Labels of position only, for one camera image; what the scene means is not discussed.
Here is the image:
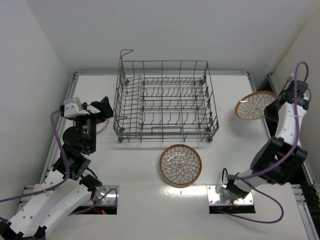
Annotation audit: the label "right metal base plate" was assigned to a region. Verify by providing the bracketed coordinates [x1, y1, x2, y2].
[206, 184, 254, 207]

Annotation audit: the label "metal base plate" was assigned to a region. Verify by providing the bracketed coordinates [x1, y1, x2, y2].
[22, 184, 120, 207]
[206, 184, 254, 207]

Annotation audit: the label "floral plate brown rim front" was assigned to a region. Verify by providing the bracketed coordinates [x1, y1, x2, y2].
[159, 144, 203, 188]

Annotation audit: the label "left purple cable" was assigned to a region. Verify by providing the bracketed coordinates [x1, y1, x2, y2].
[0, 109, 118, 217]

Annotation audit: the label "black wall cable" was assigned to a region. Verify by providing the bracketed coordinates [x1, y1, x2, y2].
[283, 72, 296, 93]

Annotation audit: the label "grey wire dish rack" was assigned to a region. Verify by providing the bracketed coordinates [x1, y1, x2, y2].
[113, 49, 219, 142]

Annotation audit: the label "floral plate brown rim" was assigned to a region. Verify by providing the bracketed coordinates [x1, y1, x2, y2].
[159, 144, 203, 188]
[234, 90, 278, 120]

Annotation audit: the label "white plate red characters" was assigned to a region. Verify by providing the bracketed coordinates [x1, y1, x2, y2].
[72, 116, 110, 134]

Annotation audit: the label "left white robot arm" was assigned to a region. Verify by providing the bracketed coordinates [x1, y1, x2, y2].
[0, 96, 116, 240]

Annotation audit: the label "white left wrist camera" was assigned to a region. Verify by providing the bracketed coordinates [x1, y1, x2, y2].
[62, 97, 90, 118]

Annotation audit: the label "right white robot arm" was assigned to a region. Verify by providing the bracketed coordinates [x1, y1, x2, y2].
[225, 80, 310, 199]

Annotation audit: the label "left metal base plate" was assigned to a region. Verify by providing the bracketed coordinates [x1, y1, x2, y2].
[22, 184, 120, 207]

